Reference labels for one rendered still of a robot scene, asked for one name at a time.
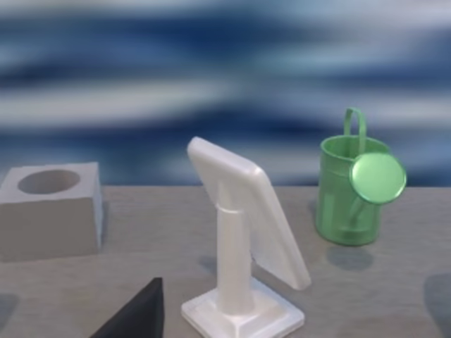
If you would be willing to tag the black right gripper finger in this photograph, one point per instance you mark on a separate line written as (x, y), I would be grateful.
(141, 314)

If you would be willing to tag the green watering can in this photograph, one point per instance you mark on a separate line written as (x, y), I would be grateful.
(349, 192)

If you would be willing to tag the white tablet stand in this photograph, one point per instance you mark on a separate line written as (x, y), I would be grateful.
(235, 246)

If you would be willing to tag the grey block with round hole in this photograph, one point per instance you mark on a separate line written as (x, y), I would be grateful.
(49, 222)

